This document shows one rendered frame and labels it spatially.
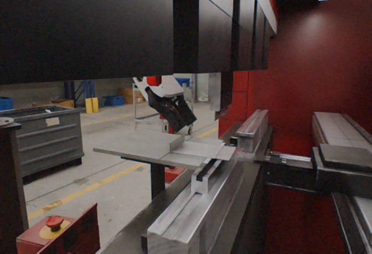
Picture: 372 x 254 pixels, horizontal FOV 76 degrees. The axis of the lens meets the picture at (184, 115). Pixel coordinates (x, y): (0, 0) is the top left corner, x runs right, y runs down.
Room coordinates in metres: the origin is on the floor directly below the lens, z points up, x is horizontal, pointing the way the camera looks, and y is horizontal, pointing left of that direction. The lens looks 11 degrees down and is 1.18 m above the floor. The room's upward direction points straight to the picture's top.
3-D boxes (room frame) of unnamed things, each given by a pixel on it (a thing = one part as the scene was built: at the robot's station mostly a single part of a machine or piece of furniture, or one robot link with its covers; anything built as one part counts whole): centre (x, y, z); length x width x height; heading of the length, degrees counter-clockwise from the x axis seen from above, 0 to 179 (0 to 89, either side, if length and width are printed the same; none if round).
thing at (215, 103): (0.50, -0.08, 1.13); 0.10 x 0.02 x 0.10; 156
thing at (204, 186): (0.47, -0.07, 0.99); 0.20 x 0.03 x 0.03; 156
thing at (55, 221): (0.54, 0.33, 0.79); 0.04 x 0.04 x 0.04
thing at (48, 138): (2.69, 1.71, 0.36); 0.80 x 0.60 x 0.72; 147
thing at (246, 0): (0.52, -0.09, 1.26); 0.15 x 0.09 x 0.17; 156
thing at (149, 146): (0.56, 0.06, 1.00); 0.26 x 0.18 x 0.01; 66
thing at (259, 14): (0.70, -0.17, 1.26); 0.15 x 0.09 x 0.17; 156
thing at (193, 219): (0.45, -0.06, 0.92); 0.39 x 0.06 x 0.10; 156
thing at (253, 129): (1.00, -0.30, 0.92); 0.50 x 0.06 x 0.10; 156
